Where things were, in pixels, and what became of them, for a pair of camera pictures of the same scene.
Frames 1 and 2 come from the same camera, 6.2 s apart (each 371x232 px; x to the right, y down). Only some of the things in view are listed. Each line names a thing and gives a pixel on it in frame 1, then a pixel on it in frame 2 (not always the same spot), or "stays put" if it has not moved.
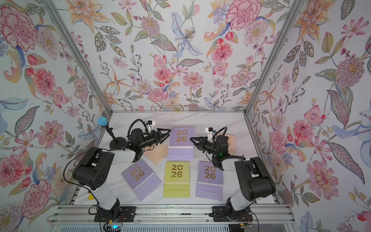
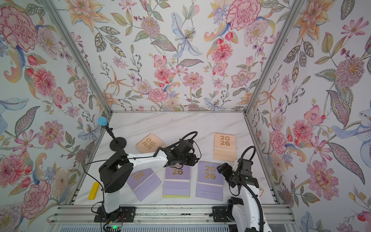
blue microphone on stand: [119, 143] stays put
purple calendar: [210, 181] stays put
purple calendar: [141, 178] stays put
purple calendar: [181, 143] to [177, 181]
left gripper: [157, 137] to [193, 159]
